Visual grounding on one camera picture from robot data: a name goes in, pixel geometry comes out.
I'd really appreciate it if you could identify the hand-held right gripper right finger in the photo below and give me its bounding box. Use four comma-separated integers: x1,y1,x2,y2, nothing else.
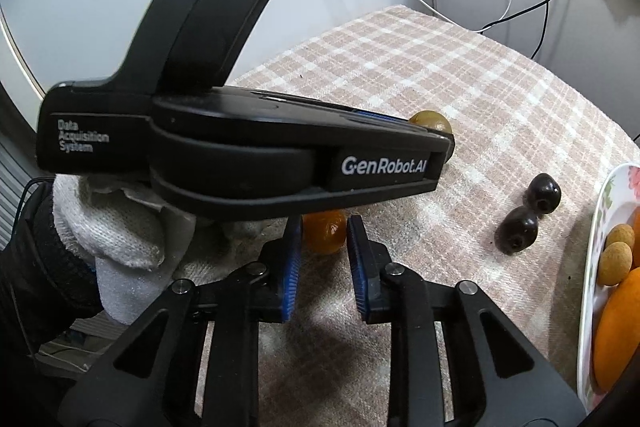
346,214,586,427

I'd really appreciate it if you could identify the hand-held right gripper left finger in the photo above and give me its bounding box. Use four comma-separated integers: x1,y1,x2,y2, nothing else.
60,214,304,427

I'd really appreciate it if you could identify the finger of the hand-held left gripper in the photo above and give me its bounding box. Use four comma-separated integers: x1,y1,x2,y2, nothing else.
357,108,416,128

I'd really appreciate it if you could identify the olive brown round fruit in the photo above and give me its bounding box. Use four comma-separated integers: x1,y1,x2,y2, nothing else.
409,109,453,138

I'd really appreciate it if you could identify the tiny amber orange fruit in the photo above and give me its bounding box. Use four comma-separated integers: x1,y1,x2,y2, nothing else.
301,209,348,256

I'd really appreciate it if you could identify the white floral plate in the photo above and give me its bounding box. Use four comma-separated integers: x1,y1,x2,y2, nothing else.
576,163,640,413

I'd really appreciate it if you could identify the large orange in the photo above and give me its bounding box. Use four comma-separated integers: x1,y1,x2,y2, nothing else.
593,266,640,393

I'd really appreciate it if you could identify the person's left forearm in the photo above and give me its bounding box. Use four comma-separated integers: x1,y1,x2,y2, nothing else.
0,177,106,358

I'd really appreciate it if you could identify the person's left hand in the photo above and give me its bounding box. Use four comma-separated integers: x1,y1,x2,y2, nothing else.
52,174,289,325

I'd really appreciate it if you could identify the beige checked tablecloth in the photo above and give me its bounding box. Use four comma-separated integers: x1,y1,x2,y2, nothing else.
197,4,640,427

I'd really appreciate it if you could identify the dark purple fruit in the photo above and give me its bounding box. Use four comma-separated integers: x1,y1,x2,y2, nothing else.
522,173,562,214
495,207,540,256

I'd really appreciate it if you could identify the tan round fruit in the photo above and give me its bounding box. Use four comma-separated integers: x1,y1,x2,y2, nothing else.
598,241,633,287

